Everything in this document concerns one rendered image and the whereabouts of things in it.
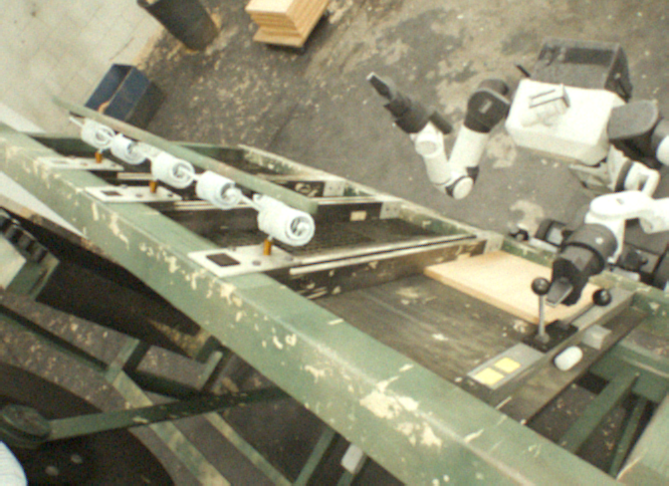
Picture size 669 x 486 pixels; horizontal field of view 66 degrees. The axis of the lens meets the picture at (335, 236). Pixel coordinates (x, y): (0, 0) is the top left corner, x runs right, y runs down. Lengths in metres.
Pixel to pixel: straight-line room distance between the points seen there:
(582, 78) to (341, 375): 1.10
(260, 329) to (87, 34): 5.60
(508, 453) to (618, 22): 3.23
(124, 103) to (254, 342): 4.58
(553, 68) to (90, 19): 5.28
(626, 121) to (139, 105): 4.53
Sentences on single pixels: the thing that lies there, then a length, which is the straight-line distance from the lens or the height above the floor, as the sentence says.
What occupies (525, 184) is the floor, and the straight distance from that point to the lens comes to 3.02.
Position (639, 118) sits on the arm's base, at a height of 1.37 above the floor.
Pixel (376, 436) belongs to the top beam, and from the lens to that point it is 0.68.
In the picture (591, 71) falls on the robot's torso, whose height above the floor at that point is 1.39.
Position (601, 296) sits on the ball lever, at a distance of 1.15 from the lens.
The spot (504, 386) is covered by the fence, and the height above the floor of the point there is 1.66.
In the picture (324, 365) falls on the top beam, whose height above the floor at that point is 1.94.
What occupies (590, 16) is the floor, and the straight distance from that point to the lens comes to 3.73.
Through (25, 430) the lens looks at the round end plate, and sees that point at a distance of 1.24.
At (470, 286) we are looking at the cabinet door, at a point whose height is 1.30.
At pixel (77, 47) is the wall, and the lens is 6.20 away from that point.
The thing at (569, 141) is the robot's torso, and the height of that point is 1.31.
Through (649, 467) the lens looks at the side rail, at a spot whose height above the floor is 1.71.
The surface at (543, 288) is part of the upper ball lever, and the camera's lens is 1.06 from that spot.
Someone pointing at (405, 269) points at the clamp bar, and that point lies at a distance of 1.34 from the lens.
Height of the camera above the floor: 2.54
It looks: 51 degrees down
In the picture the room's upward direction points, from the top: 47 degrees counter-clockwise
